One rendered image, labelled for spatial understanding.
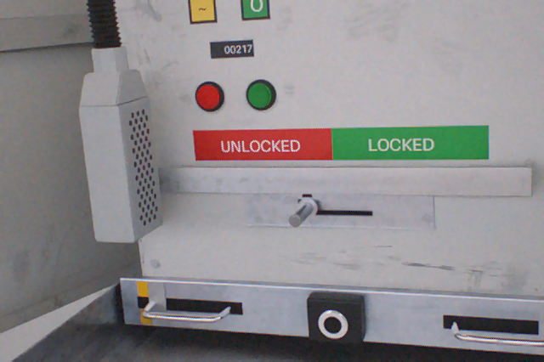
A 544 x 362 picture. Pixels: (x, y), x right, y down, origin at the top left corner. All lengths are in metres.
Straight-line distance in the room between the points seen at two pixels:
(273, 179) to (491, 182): 0.22
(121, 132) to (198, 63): 0.13
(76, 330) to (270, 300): 0.22
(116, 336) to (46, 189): 0.26
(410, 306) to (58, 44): 0.59
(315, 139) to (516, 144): 0.20
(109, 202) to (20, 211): 0.31
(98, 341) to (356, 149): 0.37
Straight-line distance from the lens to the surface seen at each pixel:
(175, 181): 0.82
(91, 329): 0.90
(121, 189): 0.77
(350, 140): 0.79
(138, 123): 0.79
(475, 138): 0.77
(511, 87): 0.77
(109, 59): 0.78
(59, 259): 1.13
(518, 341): 0.78
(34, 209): 1.09
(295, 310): 0.85
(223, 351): 0.89
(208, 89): 0.82
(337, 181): 0.76
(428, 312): 0.82
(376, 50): 0.77
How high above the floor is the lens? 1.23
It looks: 13 degrees down
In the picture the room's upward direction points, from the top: 4 degrees counter-clockwise
